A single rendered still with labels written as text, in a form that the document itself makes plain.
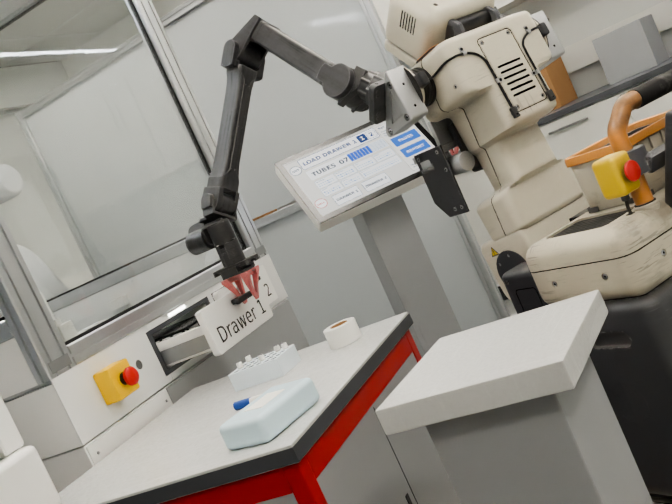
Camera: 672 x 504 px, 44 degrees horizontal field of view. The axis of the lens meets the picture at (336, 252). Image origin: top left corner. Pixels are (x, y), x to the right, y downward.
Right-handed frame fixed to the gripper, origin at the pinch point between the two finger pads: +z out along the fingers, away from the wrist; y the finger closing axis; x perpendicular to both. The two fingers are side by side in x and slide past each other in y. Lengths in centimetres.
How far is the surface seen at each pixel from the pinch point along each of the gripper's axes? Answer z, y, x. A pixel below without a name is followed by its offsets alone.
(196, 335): 2.0, 7.7, 15.6
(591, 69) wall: -16, -62, -356
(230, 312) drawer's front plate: 0.9, 2.8, 6.4
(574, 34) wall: -39, -61, -356
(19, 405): -2, 29, 50
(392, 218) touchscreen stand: 2, -8, -92
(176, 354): 4.5, 14.8, 15.9
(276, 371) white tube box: 12.1, -18.1, 32.2
